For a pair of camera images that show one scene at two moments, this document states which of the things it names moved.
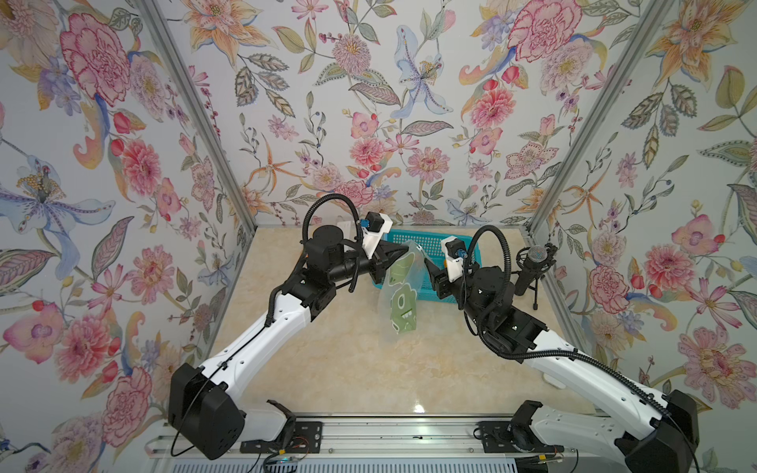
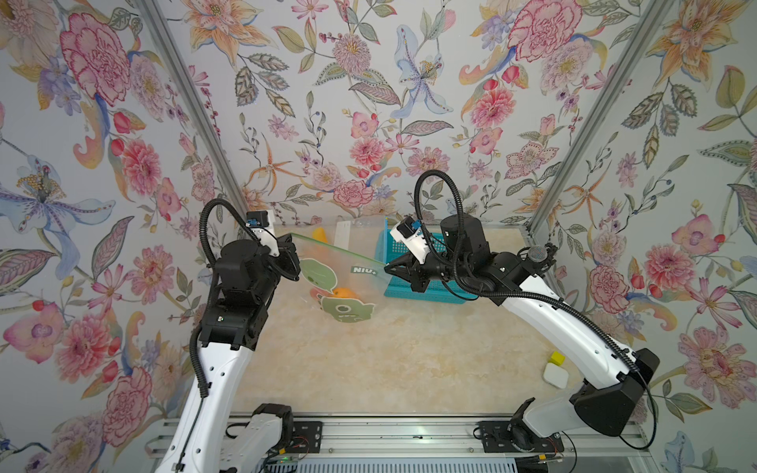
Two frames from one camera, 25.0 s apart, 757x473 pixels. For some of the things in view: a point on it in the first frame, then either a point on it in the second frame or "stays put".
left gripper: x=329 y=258 -> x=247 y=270
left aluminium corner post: x=202 y=109 stays put
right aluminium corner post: x=602 y=112 stays put
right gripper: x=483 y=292 -> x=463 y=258
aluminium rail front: x=356 y=434 stays put
